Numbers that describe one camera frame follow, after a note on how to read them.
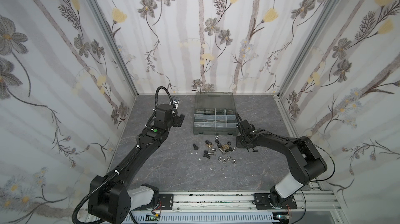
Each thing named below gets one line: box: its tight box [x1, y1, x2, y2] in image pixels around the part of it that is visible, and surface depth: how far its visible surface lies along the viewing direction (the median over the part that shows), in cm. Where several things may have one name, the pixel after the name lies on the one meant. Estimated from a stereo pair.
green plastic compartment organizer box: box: [193, 91, 239, 136], surface depth 106 cm
